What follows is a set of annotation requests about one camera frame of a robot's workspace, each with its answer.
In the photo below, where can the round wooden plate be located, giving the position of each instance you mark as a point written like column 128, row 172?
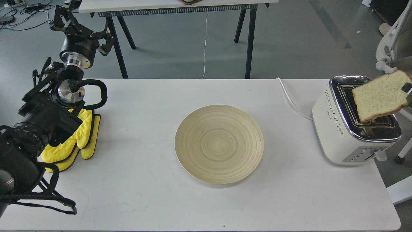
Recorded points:
column 219, row 144

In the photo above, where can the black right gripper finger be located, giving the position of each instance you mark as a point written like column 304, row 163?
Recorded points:
column 407, row 88

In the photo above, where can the yellow oven mitt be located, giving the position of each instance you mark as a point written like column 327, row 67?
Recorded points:
column 79, row 139

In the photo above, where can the yellow pot holder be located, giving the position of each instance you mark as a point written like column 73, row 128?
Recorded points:
column 87, row 152

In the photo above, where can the slice of toast bread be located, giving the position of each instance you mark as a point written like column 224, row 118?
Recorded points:
column 382, row 96

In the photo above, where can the cream and chrome toaster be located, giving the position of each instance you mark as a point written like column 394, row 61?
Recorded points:
column 343, row 138

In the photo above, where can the white background table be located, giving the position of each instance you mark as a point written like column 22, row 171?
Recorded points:
column 109, row 9

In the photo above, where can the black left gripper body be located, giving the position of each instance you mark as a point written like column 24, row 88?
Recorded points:
column 79, row 48

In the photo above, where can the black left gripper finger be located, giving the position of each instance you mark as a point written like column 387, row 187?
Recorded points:
column 103, row 49
column 65, row 21

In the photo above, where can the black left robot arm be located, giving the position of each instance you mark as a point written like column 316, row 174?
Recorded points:
column 50, row 113

